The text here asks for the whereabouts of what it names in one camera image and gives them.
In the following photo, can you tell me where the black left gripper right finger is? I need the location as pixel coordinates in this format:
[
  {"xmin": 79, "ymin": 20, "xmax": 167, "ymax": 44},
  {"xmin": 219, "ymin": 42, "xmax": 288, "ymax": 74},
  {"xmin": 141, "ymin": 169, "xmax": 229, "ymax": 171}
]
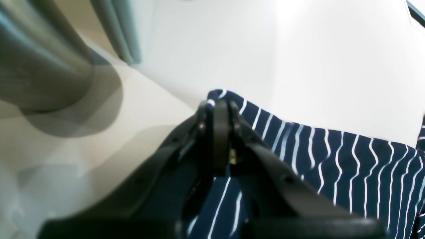
[{"xmin": 227, "ymin": 102, "xmax": 388, "ymax": 239}]

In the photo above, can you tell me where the stainless steel water bottle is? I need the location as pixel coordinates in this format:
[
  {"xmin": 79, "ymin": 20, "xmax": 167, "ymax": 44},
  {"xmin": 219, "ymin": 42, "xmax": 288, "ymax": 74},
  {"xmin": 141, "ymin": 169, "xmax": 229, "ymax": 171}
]
[{"xmin": 0, "ymin": 0, "xmax": 94, "ymax": 111}]

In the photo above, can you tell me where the navy white striped t-shirt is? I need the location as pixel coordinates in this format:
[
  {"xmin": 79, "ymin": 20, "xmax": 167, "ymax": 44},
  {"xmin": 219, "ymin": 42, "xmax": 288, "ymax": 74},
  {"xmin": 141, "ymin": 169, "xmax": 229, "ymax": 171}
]
[{"xmin": 207, "ymin": 89, "xmax": 425, "ymax": 239}]

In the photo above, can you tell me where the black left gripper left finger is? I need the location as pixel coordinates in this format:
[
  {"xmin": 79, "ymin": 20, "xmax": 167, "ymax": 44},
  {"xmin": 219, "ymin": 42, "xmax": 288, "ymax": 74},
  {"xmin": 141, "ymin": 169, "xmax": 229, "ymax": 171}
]
[{"xmin": 38, "ymin": 101, "xmax": 214, "ymax": 239}]

